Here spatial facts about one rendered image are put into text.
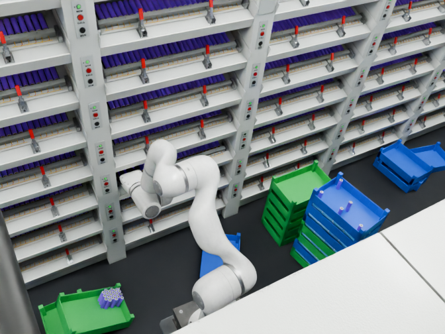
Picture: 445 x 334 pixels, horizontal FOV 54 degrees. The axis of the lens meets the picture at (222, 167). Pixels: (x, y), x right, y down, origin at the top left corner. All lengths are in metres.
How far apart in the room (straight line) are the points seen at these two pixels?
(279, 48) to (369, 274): 1.61
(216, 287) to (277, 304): 1.06
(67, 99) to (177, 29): 0.46
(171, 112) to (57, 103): 0.48
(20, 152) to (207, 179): 0.71
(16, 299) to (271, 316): 0.19
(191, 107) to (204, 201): 0.58
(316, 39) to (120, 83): 0.92
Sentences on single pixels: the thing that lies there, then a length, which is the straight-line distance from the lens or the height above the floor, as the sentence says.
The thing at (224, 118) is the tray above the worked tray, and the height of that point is 0.72.
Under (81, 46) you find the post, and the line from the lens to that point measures 1.51.
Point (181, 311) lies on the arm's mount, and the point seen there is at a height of 0.38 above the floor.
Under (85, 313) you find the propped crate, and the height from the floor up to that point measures 0.08.
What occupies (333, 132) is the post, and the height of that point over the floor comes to 0.43.
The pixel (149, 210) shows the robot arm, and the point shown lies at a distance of 1.79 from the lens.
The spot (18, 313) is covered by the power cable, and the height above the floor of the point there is 1.79.
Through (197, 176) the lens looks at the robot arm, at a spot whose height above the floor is 1.03.
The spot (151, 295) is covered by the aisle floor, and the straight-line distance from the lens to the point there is 2.32.
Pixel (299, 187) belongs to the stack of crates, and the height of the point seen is 0.32.
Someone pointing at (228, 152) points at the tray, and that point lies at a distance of 2.22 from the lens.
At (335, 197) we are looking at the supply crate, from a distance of 2.19.
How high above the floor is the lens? 2.06
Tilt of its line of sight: 46 degrees down
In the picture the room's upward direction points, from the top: 7 degrees clockwise
